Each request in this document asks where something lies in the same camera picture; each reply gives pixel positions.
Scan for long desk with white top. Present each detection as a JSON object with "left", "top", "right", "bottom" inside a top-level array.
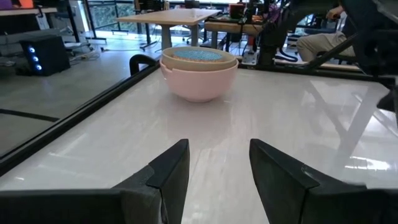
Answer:
[{"left": 0, "top": 6, "right": 59, "bottom": 17}]

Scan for person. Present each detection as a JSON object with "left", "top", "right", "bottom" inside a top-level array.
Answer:
[{"left": 295, "top": 0, "right": 358, "bottom": 63}]

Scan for black computer tower blue lights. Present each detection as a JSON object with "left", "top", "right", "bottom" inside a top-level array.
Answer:
[{"left": 19, "top": 34, "right": 72, "bottom": 77}]

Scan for beige plastic bowl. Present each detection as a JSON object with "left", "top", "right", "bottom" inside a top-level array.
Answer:
[{"left": 162, "top": 46, "right": 238, "bottom": 73}]

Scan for large light wooden table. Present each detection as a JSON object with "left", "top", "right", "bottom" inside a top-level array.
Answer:
[{"left": 116, "top": 8, "right": 222, "bottom": 51}]

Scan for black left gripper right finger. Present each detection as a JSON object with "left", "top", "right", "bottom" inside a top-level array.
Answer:
[{"left": 249, "top": 138, "right": 398, "bottom": 224}]

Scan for black diagonal frame brace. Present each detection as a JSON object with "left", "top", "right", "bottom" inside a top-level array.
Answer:
[{"left": 305, "top": 33, "right": 359, "bottom": 71}]

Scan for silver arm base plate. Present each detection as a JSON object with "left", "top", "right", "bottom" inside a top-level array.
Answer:
[{"left": 241, "top": 50, "right": 260, "bottom": 67}]

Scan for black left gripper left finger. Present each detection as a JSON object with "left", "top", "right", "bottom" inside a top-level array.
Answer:
[{"left": 0, "top": 138, "right": 190, "bottom": 224}]

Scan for small wooden work table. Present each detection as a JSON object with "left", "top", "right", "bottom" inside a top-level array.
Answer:
[{"left": 204, "top": 20, "right": 264, "bottom": 50}]

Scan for red box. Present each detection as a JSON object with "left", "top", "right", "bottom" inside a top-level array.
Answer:
[{"left": 229, "top": 3, "right": 247, "bottom": 20}]

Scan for black looped cable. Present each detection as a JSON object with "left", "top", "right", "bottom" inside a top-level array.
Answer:
[{"left": 274, "top": 45, "right": 300, "bottom": 63}]

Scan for pink plastic bowl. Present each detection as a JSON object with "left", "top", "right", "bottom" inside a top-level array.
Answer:
[{"left": 159, "top": 58, "right": 239, "bottom": 104}]

